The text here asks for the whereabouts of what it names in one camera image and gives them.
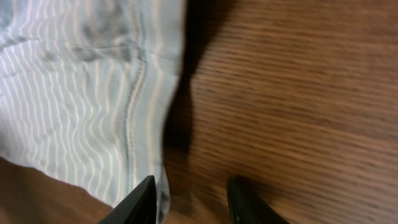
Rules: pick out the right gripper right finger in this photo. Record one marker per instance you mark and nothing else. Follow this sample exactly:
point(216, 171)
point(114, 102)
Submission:
point(246, 207)

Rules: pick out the light blue striped shorts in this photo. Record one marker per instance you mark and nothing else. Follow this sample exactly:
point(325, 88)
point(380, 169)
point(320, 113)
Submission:
point(85, 90)

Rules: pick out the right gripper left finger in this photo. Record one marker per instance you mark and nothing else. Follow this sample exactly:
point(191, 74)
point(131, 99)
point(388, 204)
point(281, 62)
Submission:
point(139, 207)

